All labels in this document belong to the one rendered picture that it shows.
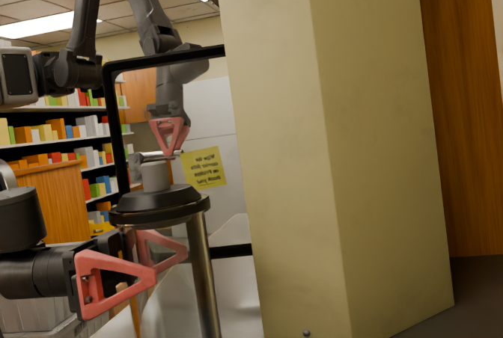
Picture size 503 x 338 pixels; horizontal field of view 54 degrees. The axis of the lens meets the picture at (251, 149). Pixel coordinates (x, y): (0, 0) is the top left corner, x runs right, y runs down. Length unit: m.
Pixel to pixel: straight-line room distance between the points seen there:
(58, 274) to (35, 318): 2.29
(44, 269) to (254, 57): 0.34
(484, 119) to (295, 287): 0.51
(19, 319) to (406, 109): 2.51
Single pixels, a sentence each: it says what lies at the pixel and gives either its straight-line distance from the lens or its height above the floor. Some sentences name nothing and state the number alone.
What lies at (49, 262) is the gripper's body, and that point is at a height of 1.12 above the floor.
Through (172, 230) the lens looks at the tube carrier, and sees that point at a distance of 0.51.
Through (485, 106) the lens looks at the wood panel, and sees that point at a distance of 0.99.
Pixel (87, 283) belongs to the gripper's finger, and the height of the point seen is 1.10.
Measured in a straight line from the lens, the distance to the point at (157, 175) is 0.53.
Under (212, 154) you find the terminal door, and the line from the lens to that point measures 0.94.
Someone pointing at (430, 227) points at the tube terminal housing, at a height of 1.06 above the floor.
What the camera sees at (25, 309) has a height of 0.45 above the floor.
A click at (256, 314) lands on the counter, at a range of 0.82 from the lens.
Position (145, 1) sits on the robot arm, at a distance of 1.15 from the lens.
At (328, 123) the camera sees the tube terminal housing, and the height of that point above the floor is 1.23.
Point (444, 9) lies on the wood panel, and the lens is 0.99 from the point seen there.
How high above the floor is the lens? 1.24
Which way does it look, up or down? 3 degrees down
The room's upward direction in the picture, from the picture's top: 8 degrees counter-clockwise
